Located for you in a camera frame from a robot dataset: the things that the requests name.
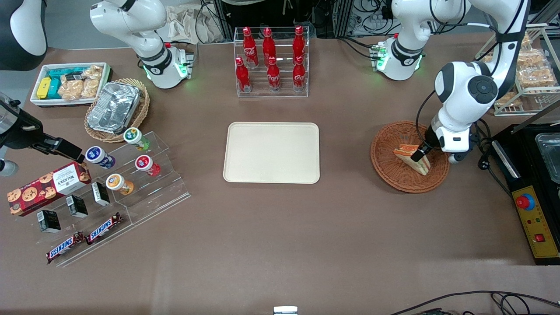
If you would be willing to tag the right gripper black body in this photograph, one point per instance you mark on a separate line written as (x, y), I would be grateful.
(21, 134)

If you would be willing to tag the triangular sandwich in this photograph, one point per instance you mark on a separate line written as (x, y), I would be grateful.
(407, 154)

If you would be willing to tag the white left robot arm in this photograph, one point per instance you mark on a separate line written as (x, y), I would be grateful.
(459, 83)

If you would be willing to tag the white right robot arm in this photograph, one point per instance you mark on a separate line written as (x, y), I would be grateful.
(131, 19)

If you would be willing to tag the round brown wicker basket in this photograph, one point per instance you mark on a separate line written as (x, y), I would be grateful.
(389, 170)

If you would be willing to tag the aluminium foil tray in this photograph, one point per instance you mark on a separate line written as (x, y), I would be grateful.
(113, 107)

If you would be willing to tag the oval light wicker basket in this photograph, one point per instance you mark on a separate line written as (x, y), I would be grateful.
(142, 109)

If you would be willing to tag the beige plastic tray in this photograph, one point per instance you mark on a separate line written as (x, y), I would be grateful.
(271, 152)

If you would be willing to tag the blue lid gum bottle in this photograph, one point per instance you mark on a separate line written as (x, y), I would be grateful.
(97, 155)

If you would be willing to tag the red tartan cookie box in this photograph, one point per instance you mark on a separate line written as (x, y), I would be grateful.
(48, 189)

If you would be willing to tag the small black box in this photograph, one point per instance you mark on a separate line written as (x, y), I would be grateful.
(77, 206)
(100, 194)
(49, 221)

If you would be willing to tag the yellow small box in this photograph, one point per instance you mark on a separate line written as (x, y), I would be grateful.
(43, 88)

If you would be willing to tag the orange lid gum bottle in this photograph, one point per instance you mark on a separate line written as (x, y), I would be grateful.
(116, 182)

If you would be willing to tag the teal small box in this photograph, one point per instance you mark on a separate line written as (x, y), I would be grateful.
(55, 88)
(63, 72)

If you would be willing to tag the clear bag of biscuits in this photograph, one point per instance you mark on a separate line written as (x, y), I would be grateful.
(71, 89)
(90, 87)
(93, 72)

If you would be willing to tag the bagged pastry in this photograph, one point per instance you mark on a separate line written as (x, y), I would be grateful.
(537, 77)
(509, 99)
(527, 39)
(533, 57)

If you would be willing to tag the white plastic bin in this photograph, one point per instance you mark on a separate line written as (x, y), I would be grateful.
(37, 70)

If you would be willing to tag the green lid gum bottle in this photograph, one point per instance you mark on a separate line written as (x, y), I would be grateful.
(132, 136)

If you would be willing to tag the red lid gum bottle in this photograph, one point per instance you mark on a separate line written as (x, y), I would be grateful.
(144, 163)

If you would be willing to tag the black machine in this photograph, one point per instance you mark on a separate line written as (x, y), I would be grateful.
(520, 175)

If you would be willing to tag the Snickers chocolate bar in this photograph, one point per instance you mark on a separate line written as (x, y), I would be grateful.
(64, 247)
(104, 229)

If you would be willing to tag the clear acrylic stepped stand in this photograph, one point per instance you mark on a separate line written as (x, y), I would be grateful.
(157, 192)

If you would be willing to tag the shiny metal pan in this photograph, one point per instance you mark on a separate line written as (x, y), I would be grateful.
(550, 157)

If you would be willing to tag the red emergency stop button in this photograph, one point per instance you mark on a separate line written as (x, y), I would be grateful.
(525, 202)

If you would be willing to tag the yellow control panel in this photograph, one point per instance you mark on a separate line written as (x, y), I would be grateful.
(536, 223)

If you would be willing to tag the red cola bottle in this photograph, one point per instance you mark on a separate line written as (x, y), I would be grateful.
(274, 78)
(299, 43)
(250, 49)
(269, 46)
(299, 78)
(243, 78)

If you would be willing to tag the clear acrylic bottle rack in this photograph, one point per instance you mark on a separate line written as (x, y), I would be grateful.
(258, 94)

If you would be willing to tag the crumpled beige bag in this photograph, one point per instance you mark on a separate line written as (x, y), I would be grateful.
(188, 24)

